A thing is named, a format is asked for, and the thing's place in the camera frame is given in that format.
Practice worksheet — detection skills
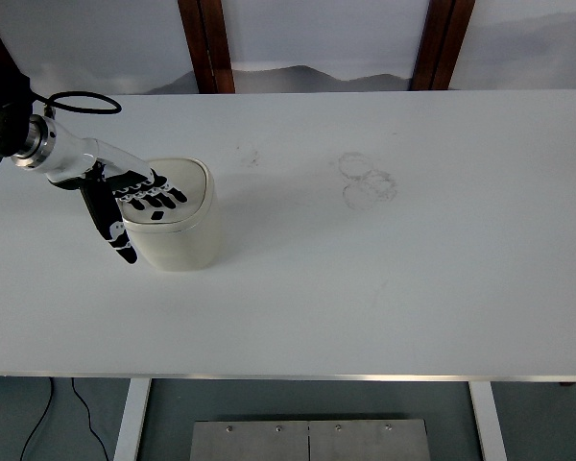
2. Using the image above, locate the white table leg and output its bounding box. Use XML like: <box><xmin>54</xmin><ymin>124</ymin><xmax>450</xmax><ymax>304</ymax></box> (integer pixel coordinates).
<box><xmin>468</xmin><ymin>382</ymin><xmax>509</xmax><ymax>461</ymax></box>
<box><xmin>113</xmin><ymin>378</ymin><xmax>153</xmax><ymax>461</ymax></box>

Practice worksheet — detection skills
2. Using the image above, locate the cream plastic flip-lid trash bin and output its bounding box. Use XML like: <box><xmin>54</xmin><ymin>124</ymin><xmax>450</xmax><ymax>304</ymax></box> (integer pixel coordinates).
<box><xmin>119</xmin><ymin>157</ymin><xmax>224</xmax><ymax>273</ymax></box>

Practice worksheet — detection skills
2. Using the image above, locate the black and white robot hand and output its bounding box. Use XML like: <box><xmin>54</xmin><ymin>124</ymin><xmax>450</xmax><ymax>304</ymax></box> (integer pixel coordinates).
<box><xmin>42</xmin><ymin>125</ymin><xmax>188</xmax><ymax>265</ymax></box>

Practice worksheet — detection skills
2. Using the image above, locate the black floor cable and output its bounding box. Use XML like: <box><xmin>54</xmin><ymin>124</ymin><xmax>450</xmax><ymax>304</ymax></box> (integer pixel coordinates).
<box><xmin>71</xmin><ymin>376</ymin><xmax>111</xmax><ymax>461</ymax></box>
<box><xmin>19</xmin><ymin>376</ymin><xmax>56</xmax><ymax>461</ymax></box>

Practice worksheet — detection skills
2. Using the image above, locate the mountain landscape screen panel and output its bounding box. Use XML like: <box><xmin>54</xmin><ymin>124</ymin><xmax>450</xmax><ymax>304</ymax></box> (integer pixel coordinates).
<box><xmin>447</xmin><ymin>0</ymin><xmax>576</xmax><ymax>93</ymax></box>
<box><xmin>0</xmin><ymin>0</ymin><xmax>202</xmax><ymax>96</ymax></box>
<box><xmin>220</xmin><ymin>0</ymin><xmax>432</xmax><ymax>94</ymax></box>

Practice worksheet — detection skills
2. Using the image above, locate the grey metal plate with screws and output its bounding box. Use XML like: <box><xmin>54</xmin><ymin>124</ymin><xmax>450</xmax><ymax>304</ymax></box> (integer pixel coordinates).
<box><xmin>190</xmin><ymin>420</ymin><xmax>431</xmax><ymax>461</ymax></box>

